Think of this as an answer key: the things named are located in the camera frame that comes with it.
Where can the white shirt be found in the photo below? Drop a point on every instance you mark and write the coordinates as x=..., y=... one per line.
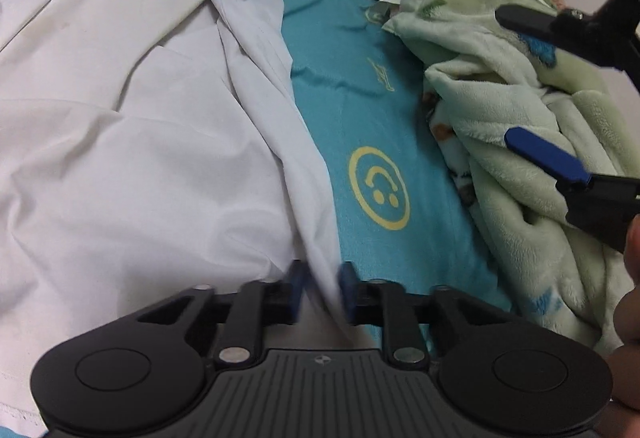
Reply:
x=150, y=143

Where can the teal patterned bed sheet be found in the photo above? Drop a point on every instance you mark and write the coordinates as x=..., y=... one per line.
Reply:
x=350, y=83

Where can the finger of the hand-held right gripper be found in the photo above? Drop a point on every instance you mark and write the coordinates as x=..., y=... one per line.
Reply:
x=545, y=153
x=530, y=18

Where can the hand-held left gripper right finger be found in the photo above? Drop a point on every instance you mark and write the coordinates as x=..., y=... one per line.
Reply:
x=346, y=290

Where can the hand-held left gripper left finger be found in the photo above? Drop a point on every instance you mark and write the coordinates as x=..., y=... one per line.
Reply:
x=296, y=290

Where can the green plush blanket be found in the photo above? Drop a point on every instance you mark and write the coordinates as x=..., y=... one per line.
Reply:
x=500, y=118

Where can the person's right hand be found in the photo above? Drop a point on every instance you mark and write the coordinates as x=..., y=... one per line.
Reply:
x=630, y=368

